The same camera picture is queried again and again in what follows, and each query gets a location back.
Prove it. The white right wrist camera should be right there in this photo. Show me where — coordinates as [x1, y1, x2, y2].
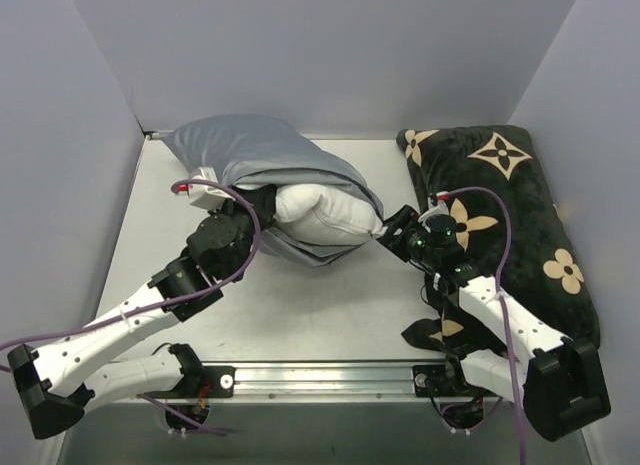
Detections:
[424, 192, 449, 218]

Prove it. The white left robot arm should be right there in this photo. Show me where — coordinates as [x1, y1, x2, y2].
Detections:
[1, 179, 277, 440]

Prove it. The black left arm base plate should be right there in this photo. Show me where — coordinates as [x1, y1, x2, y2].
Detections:
[146, 365, 236, 399]

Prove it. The white pillow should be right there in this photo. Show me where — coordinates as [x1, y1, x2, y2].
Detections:
[262, 184, 384, 249]

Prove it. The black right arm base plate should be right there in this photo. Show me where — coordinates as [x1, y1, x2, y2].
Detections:
[411, 359, 481, 398]

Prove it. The aluminium mounting rail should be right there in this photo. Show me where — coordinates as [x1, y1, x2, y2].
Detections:
[58, 358, 594, 405]

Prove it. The black flower-patterned pillow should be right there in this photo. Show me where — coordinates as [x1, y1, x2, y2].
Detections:
[396, 125, 601, 346]

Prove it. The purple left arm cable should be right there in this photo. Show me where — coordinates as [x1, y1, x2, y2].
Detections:
[0, 180, 262, 434]

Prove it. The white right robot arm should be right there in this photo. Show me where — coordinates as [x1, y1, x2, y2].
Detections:
[377, 202, 611, 442]

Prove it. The grey pillowcase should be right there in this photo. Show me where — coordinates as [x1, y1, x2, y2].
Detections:
[162, 114, 384, 267]

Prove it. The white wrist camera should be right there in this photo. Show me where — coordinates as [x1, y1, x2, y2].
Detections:
[177, 166, 230, 211]
[424, 192, 449, 218]

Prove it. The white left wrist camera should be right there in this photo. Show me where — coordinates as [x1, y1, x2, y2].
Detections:
[177, 166, 230, 211]

